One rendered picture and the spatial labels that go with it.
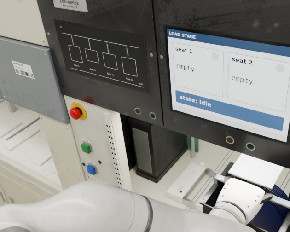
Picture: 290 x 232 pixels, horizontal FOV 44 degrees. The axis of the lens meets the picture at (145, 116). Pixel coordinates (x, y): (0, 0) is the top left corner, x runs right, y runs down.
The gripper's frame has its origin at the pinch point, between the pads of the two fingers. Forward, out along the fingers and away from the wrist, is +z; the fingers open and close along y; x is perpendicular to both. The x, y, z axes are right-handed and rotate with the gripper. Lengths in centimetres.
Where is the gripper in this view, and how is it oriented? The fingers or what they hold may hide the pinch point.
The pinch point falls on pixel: (254, 176)
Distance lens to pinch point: 104.9
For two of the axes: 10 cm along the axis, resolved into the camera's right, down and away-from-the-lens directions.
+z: 5.8, -5.0, 6.4
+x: -1.0, -8.2, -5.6
